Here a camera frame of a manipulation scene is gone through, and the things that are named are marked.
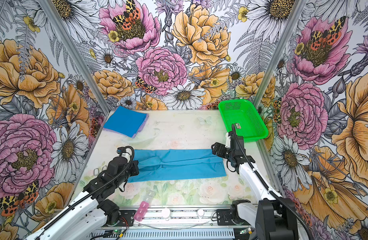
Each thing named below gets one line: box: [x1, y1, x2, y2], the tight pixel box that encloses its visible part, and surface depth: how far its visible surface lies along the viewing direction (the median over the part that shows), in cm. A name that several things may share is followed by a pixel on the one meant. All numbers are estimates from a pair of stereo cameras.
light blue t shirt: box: [127, 149, 227, 183], surface depth 93 cm
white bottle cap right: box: [196, 208, 205, 217], surface depth 73 cm
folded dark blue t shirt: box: [103, 106, 147, 138], surface depth 114 cm
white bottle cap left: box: [161, 208, 171, 221], surface depth 71 cm
